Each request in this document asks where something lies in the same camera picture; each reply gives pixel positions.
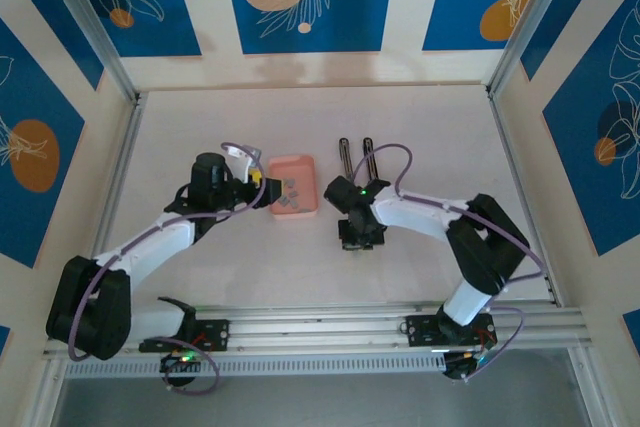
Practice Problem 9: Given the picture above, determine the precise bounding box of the pink plastic tray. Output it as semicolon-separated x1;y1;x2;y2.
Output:
267;154;320;221

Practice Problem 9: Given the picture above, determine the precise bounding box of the black control board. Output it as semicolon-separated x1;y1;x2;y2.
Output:
159;350;201;391
442;349;491;384

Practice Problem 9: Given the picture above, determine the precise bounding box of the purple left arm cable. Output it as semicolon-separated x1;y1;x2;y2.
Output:
67;141;266;397

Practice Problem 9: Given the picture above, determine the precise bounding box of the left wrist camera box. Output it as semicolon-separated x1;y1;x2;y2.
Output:
222;143;264;182

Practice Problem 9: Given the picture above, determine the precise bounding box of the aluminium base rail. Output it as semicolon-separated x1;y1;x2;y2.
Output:
42;299;586;363

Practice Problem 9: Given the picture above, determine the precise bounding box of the grey slotted cable duct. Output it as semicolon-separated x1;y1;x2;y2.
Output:
63;354;447;379

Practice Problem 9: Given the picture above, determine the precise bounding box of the aluminium frame post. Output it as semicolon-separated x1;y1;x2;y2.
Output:
485;0;586;98
37;0;144;103

